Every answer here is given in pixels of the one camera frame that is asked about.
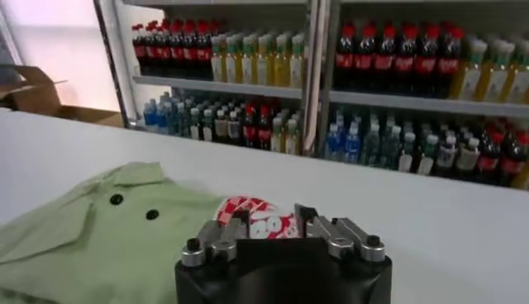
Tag yellow drink bottle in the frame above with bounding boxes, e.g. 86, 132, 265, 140
289, 32, 307, 88
450, 39, 488, 100
270, 117, 287, 153
255, 35, 274, 86
225, 36, 241, 83
502, 40, 529, 104
510, 164, 529, 191
284, 118, 303, 155
474, 40, 516, 102
273, 33, 291, 87
210, 36, 226, 83
241, 36, 257, 85

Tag dark green drink bottle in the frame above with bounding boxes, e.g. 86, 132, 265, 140
177, 102, 192, 138
379, 123, 402, 170
167, 102, 181, 136
361, 121, 381, 167

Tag red cap cola bottle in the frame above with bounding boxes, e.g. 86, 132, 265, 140
334, 23, 356, 90
242, 102, 260, 149
196, 19, 213, 81
257, 105, 274, 151
436, 25, 463, 99
354, 23, 376, 92
131, 24, 146, 75
374, 23, 397, 94
414, 23, 439, 97
498, 131, 529, 189
393, 23, 417, 95
183, 19, 198, 79
169, 19, 185, 78
156, 20, 172, 78
474, 131, 505, 186
144, 22, 158, 77

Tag light green shirt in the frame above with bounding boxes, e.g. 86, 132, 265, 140
0, 161, 226, 304

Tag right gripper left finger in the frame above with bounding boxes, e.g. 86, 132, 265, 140
180, 210, 250, 268

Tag open brown cardboard box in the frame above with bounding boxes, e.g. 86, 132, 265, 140
0, 64, 125, 128

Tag gray metal drinks shelf rack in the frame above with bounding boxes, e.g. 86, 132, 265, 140
93, 0, 322, 157
317, 0, 529, 191

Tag small dark tea bottle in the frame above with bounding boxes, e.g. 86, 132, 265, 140
454, 135, 481, 183
213, 109, 229, 145
226, 110, 243, 146
433, 134, 458, 179

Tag small bottle white label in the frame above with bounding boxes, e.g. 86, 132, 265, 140
398, 131, 417, 173
188, 107, 203, 140
416, 134, 439, 177
201, 109, 215, 143

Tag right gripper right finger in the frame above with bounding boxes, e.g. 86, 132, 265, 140
293, 202, 386, 264

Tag blue drink bottle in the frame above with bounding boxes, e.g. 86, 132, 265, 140
324, 121, 344, 161
143, 101, 158, 131
155, 102, 171, 134
342, 121, 363, 164

